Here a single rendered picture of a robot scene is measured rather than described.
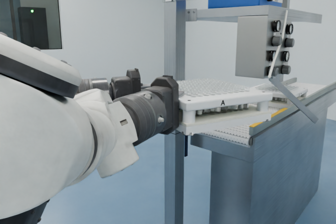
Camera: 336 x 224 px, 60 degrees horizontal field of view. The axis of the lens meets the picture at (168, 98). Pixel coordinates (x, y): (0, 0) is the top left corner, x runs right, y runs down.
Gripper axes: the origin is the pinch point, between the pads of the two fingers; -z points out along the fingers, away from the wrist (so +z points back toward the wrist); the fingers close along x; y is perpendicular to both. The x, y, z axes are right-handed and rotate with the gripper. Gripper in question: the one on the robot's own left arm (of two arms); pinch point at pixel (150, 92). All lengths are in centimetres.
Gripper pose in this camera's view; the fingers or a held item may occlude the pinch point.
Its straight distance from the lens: 75.0
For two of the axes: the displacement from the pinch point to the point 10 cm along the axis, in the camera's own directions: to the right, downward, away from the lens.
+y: 3.4, 2.1, -9.2
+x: 0.1, 9.7, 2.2
